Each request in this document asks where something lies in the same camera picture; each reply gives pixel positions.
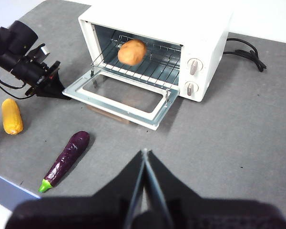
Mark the white toaster oven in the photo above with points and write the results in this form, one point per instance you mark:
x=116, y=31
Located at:
x=157, y=21

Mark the beige oven knob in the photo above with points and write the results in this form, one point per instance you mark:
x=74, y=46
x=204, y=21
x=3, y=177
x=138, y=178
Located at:
x=194, y=66
x=191, y=88

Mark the purple toy eggplant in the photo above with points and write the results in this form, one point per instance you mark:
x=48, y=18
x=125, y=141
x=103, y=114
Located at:
x=66, y=157

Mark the brown potato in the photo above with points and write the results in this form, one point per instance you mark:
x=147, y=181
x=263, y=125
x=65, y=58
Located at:
x=132, y=52

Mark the yellow toy corn cob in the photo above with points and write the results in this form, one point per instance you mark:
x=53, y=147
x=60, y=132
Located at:
x=12, y=117

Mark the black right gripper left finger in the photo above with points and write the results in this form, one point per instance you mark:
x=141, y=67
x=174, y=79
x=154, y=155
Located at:
x=90, y=212

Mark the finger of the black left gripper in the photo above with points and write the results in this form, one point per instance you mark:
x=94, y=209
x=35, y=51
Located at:
x=50, y=91
x=60, y=86

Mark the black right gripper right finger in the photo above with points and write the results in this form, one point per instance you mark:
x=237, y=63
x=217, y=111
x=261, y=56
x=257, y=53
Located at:
x=205, y=214

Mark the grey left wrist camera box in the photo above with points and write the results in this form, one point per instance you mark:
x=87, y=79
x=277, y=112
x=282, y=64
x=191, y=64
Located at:
x=44, y=50

